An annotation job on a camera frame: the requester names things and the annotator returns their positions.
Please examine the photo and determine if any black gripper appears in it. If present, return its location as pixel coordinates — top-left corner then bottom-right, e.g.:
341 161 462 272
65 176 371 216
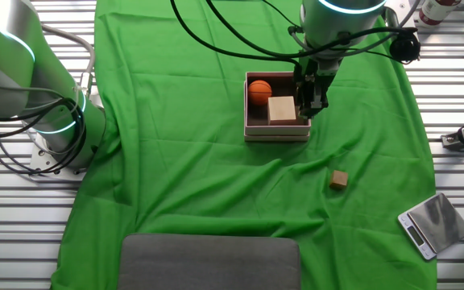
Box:
295 60 340 120

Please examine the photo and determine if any large wooden block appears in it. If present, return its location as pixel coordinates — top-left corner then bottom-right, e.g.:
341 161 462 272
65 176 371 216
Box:
267 95 298 126

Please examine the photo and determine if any orange mini basketball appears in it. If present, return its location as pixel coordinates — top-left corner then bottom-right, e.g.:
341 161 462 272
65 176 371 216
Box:
247 79 273 107

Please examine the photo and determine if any pink gift box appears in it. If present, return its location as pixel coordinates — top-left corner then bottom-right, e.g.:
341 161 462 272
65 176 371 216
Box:
242 71 312 137

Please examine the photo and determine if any small wooden cube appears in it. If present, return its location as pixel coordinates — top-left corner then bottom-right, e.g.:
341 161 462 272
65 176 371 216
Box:
329 169 350 191

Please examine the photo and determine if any green cloth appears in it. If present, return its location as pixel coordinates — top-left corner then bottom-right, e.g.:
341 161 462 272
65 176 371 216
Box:
50 0 438 290

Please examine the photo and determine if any red and white can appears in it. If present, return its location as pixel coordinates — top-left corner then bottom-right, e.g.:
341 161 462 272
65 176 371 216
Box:
416 0 462 28

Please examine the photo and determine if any silver digital kitchen scale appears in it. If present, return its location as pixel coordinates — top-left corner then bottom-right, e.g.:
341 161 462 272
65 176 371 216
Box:
397 192 464 262

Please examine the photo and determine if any grey cushion pad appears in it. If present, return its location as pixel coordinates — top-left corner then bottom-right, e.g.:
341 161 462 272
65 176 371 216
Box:
118 233 302 290

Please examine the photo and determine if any black wrist cable bundle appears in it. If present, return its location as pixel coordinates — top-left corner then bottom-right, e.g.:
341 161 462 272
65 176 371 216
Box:
169 0 421 72

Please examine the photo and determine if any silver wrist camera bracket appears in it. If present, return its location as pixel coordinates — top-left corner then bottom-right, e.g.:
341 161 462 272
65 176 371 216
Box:
383 6 402 29

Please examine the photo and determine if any black base cable bundle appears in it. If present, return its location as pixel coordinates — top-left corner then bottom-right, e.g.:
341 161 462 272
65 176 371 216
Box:
0 96 88 176

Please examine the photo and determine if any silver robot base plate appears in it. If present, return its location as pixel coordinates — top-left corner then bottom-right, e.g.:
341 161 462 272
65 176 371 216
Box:
28 132 88 176

